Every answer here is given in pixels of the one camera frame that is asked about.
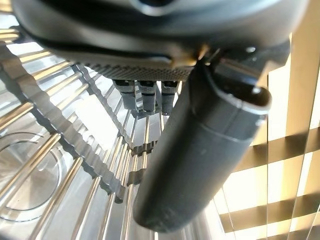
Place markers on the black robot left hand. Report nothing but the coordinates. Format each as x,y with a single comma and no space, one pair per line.
190,155

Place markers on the long grey serrated rack strip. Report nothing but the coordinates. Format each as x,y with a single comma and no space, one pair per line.
62,125

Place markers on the round dishwasher tub filter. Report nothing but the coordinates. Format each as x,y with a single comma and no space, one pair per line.
37,180

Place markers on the small grey rack clip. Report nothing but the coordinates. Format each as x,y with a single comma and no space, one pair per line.
136,178
143,148

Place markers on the short grey serrated rack strip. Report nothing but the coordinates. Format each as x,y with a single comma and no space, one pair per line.
110,110

